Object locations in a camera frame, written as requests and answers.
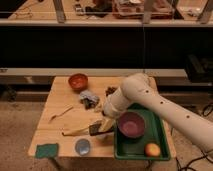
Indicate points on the grey crumpled toy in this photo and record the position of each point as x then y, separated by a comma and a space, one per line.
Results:
89, 99

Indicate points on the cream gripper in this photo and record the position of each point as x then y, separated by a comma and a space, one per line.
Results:
106, 124

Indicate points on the green plastic tray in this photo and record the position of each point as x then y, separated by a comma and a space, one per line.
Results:
134, 149

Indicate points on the purple bowl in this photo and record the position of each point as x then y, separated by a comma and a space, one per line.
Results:
131, 125

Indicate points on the orange red bowl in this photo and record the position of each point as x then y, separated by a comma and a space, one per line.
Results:
78, 82

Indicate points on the brown pine cone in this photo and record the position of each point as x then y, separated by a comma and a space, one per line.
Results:
110, 90

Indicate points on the red yellow apple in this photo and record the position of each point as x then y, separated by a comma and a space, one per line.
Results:
152, 150

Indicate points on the blue round lid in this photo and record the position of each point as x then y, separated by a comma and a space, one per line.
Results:
82, 147

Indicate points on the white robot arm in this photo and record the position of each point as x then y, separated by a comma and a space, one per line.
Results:
137, 89

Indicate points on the wooden table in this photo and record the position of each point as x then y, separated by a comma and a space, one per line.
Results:
60, 98

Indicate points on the green sponge cloth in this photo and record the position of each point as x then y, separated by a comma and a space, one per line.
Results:
47, 151

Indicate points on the wooden handled brush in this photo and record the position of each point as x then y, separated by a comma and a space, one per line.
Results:
91, 130

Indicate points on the wooden fork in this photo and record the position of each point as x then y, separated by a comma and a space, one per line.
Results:
60, 114

